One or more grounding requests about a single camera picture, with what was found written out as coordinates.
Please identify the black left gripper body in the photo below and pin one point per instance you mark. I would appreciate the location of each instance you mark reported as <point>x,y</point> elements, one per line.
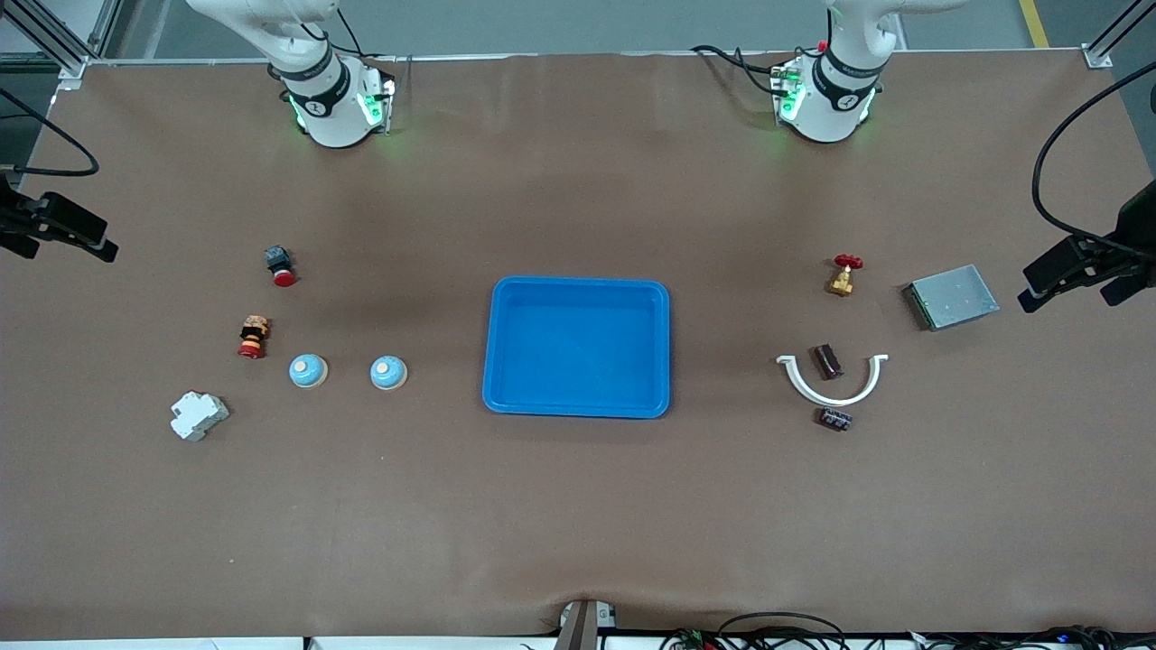
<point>1136,227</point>

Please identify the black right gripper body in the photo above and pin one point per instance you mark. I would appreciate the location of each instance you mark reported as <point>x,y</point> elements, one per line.
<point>11,219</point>

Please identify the dark brown electrolytic capacitor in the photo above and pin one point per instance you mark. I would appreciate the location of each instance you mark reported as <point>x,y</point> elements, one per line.
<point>835,419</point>
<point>827,361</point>

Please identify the blue desk bell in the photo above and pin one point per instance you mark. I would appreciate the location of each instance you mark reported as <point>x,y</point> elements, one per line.
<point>308,371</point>
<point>388,372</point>

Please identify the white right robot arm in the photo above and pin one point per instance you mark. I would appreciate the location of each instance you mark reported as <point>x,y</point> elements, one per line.
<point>330,117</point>

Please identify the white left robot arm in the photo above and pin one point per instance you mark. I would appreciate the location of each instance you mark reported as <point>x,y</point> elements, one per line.
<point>826,113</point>

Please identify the grey metal box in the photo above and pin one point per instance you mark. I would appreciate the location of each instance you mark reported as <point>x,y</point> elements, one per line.
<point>953,296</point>

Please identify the red yellow emergency stop button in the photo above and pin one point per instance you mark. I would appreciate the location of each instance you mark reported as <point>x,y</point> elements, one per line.
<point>254,338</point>

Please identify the red push button dark body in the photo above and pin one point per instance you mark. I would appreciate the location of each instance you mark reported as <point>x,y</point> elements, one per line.
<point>282,271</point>

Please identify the white circuit breaker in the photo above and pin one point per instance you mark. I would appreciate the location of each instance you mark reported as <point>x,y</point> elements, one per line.
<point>197,417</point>

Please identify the blue plastic tray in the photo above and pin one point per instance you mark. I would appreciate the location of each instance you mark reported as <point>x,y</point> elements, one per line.
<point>578,352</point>

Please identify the brown table mat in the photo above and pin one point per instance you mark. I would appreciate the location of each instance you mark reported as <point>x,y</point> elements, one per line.
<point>578,506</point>

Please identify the aluminium frame post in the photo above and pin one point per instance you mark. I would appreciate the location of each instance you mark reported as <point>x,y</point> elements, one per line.
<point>1097,59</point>
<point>72,69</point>

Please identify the grey metal mount bracket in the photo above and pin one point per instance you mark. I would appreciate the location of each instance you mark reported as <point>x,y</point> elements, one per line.
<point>582,627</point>

